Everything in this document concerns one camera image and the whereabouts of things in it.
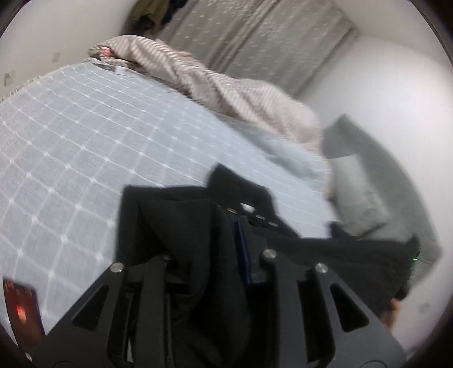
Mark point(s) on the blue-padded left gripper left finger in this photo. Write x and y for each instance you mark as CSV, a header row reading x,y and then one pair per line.
x,y
122,320

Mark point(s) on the large black padded jacket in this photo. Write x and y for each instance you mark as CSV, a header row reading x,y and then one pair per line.
x,y
194,230

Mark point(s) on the person's right hand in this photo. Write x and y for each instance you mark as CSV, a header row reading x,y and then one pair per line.
x,y
390,317

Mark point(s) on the dark hanging clothes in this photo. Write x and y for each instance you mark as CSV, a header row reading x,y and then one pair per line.
x,y
149,17

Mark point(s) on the grey dotted curtain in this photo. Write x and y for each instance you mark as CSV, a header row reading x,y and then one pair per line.
x,y
286,43

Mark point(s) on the striped beige duvet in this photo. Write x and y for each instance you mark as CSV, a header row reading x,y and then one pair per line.
x,y
252,101

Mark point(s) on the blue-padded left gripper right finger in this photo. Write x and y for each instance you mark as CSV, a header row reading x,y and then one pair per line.
x,y
307,316

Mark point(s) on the grey pillow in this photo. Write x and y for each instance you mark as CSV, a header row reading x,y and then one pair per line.
x,y
360,207

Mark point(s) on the red glowing phone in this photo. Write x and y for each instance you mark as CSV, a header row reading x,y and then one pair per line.
x,y
22,305

